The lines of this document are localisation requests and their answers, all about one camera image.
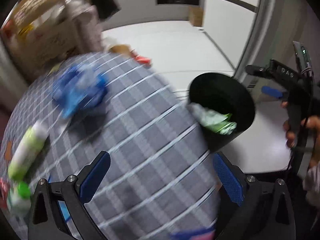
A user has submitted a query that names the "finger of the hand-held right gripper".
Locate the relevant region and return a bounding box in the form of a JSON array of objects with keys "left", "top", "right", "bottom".
[
  {"left": 246, "top": 64, "right": 272, "bottom": 78},
  {"left": 261, "top": 86, "right": 284, "bottom": 98}
]

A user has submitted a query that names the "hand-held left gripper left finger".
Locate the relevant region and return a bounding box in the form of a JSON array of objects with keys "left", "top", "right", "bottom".
[{"left": 27, "top": 151, "right": 112, "bottom": 240}]

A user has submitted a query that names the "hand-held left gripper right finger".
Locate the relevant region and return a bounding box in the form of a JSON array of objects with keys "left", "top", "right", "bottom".
[{"left": 214, "top": 152, "right": 297, "bottom": 240}]

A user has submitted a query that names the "black trash bin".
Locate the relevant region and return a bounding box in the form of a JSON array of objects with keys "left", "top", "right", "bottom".
[{"left": 187, "top": 72, "right": 256, "bottom": 154}]

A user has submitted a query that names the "green plastic bag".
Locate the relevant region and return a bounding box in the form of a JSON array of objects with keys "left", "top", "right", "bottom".
[{"left": 189, "top": 103, "right": 237, "bottom": 136}]

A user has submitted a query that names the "person's right hand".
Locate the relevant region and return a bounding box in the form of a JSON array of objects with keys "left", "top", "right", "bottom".
[{"left": 280, "top": 101, "right": 320, "bottom": 168}]

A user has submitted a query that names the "grey checked tablecloth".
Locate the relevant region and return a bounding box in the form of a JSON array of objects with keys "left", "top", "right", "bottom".
[{"left": 0, "top": 52, "right": 222, "bottom": 240}]

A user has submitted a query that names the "white refrigerator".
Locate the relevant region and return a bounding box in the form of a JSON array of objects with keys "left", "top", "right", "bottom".
[{"left": 204, "top": 0, "right": 260, "bottom": 34}]

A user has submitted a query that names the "white and green bottle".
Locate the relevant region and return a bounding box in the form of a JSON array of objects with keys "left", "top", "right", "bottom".
[{"left": 7, "top": 120, "right": 48, "bottom": 180}]

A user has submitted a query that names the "green-capped white bottle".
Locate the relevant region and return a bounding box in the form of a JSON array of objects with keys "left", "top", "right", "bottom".
[{"left": 6, "top": 181, "right": 32, "bottom": 215}]

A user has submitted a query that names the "small cardboard box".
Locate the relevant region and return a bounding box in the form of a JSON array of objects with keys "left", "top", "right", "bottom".
[{"left": 189, "top": 6, "right": 205, "bottom": 27}]

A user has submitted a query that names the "crumpled blue plastic bag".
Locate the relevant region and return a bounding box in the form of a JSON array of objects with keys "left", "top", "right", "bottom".
[{"left": 52, "top": 64, "right": 108, "bottom": 120}]

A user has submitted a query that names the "crushed red soda can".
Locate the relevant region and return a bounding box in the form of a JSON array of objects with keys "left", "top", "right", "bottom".
[{"left": 0, "top": 177, "right": 8, "bottom": 209}]

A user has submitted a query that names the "red snack wrapper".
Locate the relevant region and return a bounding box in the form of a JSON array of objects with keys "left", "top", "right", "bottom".
[{"left": 132, "top": 55, "right": 152, "bottom": 67}]

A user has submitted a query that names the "pale cloth bag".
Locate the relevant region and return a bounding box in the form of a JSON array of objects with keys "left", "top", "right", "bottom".
[{"left": 66, "top": 0, "right": 103, "bottom": 53}]

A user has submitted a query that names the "beige plastic storage rack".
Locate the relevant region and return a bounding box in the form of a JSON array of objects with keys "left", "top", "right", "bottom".
[{"left": 0, "top": 0, "right": 84, "bottom": 65}]

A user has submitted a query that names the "grey sliding door frame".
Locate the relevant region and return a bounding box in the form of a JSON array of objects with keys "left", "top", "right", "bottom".
[{"left": 234, "top": 0, "right": 295, "bottom": 90}]

